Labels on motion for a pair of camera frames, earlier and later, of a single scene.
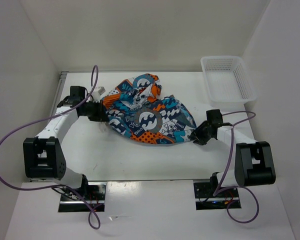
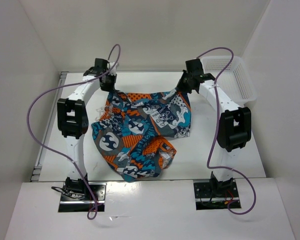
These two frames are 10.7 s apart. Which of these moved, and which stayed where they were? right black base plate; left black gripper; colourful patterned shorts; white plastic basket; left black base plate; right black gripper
Moved: right black gripper; colourful patterned shorts; left black gripper
Stayed: right black base plate; left black base plate; white plastic basket
